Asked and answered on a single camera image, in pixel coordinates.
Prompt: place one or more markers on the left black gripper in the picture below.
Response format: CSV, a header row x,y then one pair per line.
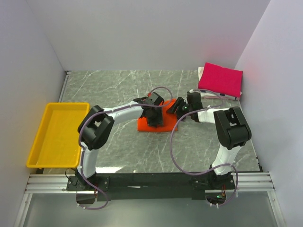
x,y
158,120

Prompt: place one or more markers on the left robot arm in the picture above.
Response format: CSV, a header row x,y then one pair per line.
x,y
97,125

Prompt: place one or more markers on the aluminium frame rail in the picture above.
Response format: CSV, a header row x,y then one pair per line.
x,y
51,184

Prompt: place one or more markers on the folded white t shirt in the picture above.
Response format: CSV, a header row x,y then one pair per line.
x,y
210,95

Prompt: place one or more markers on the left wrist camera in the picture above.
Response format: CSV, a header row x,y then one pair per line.
x,y
154,99

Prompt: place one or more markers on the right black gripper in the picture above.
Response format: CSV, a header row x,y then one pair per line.
x,y
178,102

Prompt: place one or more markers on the folded magenta t shirt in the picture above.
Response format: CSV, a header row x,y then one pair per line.
x,y
221,80

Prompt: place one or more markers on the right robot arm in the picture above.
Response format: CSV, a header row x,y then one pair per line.
x,y
232,129

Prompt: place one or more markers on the yellow plastic tray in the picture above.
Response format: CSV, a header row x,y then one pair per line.
x,y
56,141

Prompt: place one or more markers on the orange t shirt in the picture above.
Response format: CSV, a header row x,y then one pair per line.
x,y
169,121

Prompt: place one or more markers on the black base beam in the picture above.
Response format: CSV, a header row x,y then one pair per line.
x,y
126,186

